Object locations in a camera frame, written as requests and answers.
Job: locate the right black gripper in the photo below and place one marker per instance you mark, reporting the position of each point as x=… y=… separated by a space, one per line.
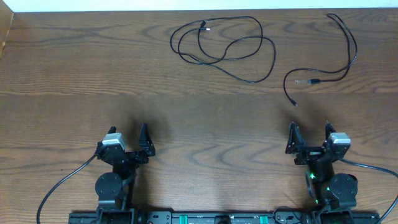
x=309 y=153

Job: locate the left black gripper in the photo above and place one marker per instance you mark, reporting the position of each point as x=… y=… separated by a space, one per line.
x=146 y=145

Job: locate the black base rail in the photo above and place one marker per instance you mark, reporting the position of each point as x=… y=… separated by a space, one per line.
x=164 y=217

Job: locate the cardboard panel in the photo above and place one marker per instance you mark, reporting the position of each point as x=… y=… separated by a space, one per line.
x=6 y=18

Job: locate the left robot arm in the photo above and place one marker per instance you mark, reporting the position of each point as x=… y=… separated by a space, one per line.
x=115 y=188

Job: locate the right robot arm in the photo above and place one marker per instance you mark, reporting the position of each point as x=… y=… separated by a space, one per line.
x=334 y=193

